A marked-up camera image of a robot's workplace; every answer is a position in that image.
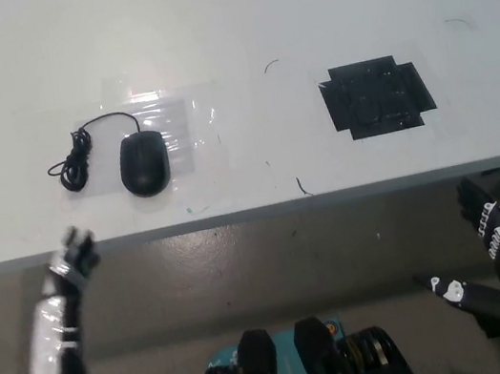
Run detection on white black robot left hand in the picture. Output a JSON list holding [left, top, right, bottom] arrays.
[[42, 222, 108, 301]]

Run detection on black computer mouse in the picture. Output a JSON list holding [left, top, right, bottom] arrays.
[[114, 127, 177, 201]]

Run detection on clear plastic sheet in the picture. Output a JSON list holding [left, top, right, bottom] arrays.
[[49, 75, 232, 204]]

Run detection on black tape patch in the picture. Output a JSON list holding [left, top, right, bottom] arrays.
[[316, 49, 442, 147]]

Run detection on black mouse cable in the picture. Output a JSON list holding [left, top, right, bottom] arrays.
[[39, 108, 151, 197]]

